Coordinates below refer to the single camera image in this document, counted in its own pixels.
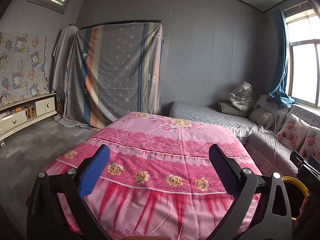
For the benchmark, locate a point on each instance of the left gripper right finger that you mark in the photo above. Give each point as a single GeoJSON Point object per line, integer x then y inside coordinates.
{"type": "Point", "coordinates": [272, 216]}

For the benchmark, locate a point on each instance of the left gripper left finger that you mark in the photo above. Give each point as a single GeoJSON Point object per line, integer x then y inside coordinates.
{"type": "Point", "coordinates": [46, 218]}

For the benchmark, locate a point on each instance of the yellow rimmed trash bin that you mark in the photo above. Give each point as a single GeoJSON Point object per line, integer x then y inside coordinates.
{"type": "Point", "coordinates": [296, 192]}

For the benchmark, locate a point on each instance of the right hand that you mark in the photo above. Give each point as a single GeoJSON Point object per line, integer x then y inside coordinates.
{"type": "Point", "coordinates": [306, 225]}

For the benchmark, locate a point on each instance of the baby print pillow right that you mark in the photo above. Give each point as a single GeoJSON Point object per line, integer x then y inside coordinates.
{"type": "Point", "coordinates": [311, 144]}

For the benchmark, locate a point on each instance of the baby print pillow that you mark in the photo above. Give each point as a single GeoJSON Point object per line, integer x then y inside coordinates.
{"type": "Point", "coordinates": [293, 132]}
{"type": "Point", "coordinates": [311, 144]}

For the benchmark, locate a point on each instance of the grey quilted sofa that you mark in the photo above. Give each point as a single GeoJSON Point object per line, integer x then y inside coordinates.
{"type": "Point", "coordinates": [267, 152]}

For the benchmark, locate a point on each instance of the baby print pillow left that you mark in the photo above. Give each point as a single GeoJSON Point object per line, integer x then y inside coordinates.
{"type": "Point", "coordinates": [293, 132]}

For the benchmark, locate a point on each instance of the grey cushion pile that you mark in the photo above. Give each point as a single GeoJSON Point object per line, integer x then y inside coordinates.
{"type": "Point", "coordinates": [268, 114]}

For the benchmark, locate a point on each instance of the blue curtain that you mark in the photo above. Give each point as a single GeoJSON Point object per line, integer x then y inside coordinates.
{"type": "Point", "coordinates": [278, 94]}

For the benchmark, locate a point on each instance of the silver plastic bag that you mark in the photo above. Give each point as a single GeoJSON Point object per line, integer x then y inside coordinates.
{"type": "Point", "coordinates": [241, 97]}

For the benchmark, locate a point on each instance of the pink floral table cloth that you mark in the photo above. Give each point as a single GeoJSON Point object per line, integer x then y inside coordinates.
{"type": "Point", "coordinates": [159, 180]}

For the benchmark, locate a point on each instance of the grey bolster pillow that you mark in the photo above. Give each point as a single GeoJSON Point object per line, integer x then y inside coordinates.
{"type": "Point", "coordinates": [229, 109]}

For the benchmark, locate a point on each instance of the white tv cabinet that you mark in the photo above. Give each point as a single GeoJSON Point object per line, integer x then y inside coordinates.
{"type": "Point", "coordinates": [19, 115]}

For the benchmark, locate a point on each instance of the striped grey drape cloth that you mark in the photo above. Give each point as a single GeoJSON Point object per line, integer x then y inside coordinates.
{"type": "Point", "coordinates": [104, 72]}

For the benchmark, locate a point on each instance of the cartoon wall poster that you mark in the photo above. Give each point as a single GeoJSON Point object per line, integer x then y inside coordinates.
{"type": "Point", "coordinates": [23, 67]}

